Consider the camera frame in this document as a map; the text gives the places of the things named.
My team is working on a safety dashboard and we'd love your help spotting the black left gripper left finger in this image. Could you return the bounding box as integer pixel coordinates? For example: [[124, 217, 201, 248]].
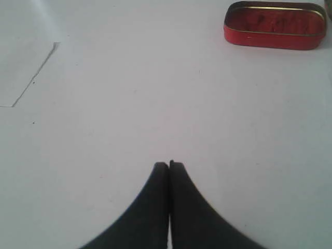
[[82, 162, 169, 248]]

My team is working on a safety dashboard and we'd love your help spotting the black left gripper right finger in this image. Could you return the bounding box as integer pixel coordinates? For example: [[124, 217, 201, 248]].
[[169, 160, 263, 248]]

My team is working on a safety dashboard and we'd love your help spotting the red ink pad tin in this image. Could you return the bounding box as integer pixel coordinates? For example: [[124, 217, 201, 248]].
[[224, 1, 327, 50]]

